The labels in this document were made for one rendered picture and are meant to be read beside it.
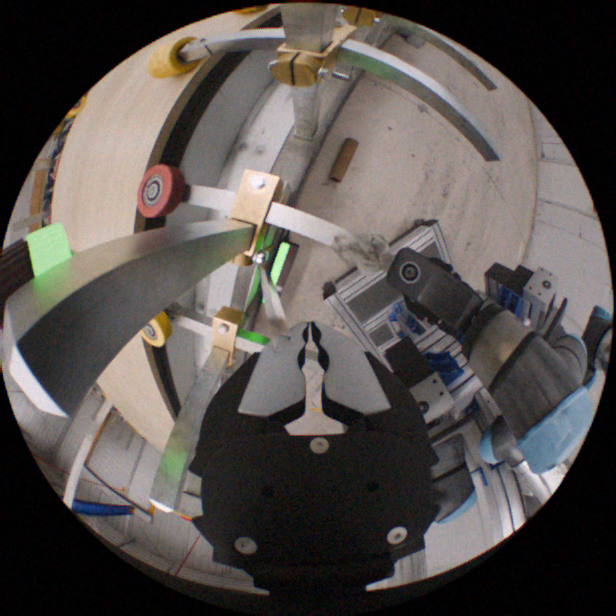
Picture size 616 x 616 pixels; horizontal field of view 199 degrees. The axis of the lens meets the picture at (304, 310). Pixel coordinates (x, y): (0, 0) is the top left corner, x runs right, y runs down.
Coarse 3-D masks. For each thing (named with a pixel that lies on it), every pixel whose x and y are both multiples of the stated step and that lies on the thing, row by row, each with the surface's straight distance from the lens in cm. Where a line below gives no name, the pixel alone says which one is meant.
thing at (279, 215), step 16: (192, 192) 31; (208, 192) 29; (224, 192) 28; (224, 208) 27; (272, 208) 25; (288, 208) 25; (288, 224) 25; (304, 224) 25; (320, 224) 25; (320, 240) 25; (384, 256) 28
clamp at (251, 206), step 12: (276, 180) 25; (240, 192) 26; (252, 192) 25; (264, 192) 25; (276, 192) 26; (240, 204) 25; (252, 204) 25; (264, 204) 25; (240, 216) 25; (252, 216) 25; (264, 216) 24; (264, 228) 27; (252, 240) 25; (252, 252) 25; (240, 264) 26; (252, 264) 28
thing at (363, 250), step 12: (336, 240) 25; (348, 240) 25; (360, 240) 25; (372, 240) 26; (384, 240) 26; (336, 252) 25; (348, 252) 26; (360, 252) 26; (372, 252) 26; (384, 252) 27; (348, 264) 26; (360, 264) 26; (372, 264) 25
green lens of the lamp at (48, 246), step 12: (48, 228) 12; (60, 228) 12; (36, 240) 11; (48, 240) 11; (60, 240) 11; (36, 252) 11; (48, 252) 11; (60, 252) 11; (36, 264) 10; (48, 264) 10
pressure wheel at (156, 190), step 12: (156, 168) 31; (168, 168) 29; (144, 180) 32; (156, 180) 30; (168, 180) 28; (180, 180) 29; (144, 192) 32; (156, 192) 30; (168, 192) 28; (180, 192) 29; (144, 204) 31; (156, 204) 29; (168, 204) 28; (156, 216) 30
